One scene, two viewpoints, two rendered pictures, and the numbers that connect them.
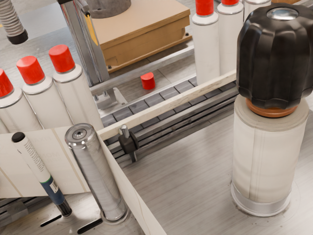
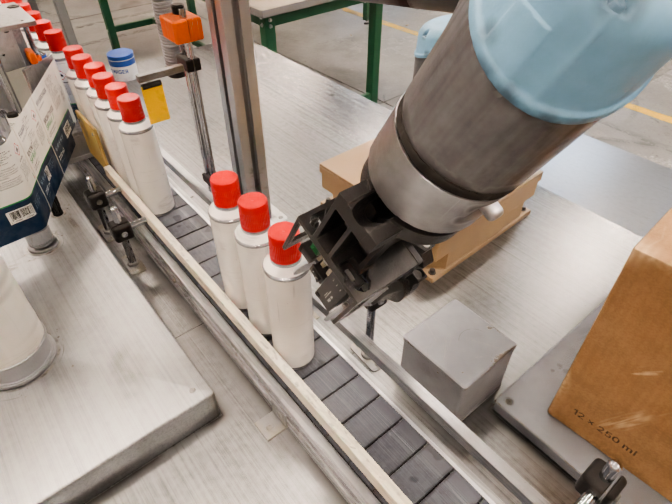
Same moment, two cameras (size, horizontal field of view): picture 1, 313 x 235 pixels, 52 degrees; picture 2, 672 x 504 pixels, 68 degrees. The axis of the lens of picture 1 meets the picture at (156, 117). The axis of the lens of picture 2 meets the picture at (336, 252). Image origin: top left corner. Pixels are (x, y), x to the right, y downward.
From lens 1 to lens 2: 0.82 m
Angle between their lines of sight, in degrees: 50
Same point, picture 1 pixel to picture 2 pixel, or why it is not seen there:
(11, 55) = (363, 115)
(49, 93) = (114, 126)
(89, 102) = (137, 167)
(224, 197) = not seen: hidden behind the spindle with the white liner
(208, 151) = (101, 308)
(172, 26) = not seen: hidden behind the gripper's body
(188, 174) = (72, 293)
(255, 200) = not seen: outside the picture
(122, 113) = (195, 223)
